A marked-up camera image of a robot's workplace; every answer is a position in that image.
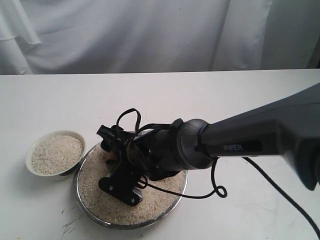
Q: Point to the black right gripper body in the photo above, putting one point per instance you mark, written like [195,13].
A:
[129,154]

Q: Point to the brown wooden cup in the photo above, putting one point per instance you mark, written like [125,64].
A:
[112,156]

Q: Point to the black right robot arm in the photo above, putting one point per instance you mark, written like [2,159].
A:
[289,128]

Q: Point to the rice heap on plate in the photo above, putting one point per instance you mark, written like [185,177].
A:
[105,207]

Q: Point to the rice in small bowl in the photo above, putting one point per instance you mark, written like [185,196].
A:
[56,154]

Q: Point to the small white ceramic bowl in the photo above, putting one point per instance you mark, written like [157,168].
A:
[61,175]

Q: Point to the large steel plate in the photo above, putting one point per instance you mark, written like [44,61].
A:
[82,207]

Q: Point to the white backdrop curtain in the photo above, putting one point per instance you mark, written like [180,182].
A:
[150,36]

